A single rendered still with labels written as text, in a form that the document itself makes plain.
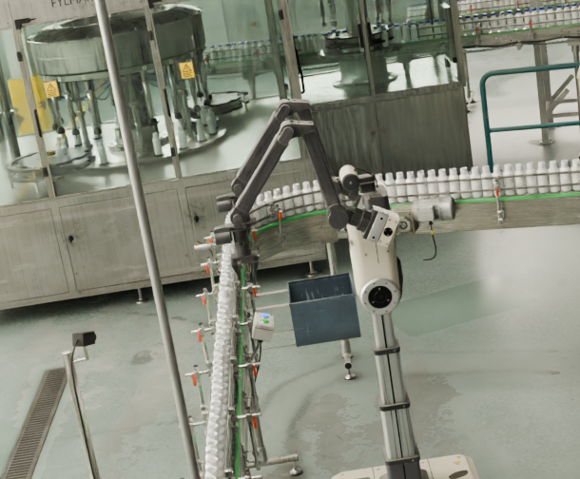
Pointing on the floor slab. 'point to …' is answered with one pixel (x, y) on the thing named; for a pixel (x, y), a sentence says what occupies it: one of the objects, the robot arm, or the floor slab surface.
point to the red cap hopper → (549, 87)
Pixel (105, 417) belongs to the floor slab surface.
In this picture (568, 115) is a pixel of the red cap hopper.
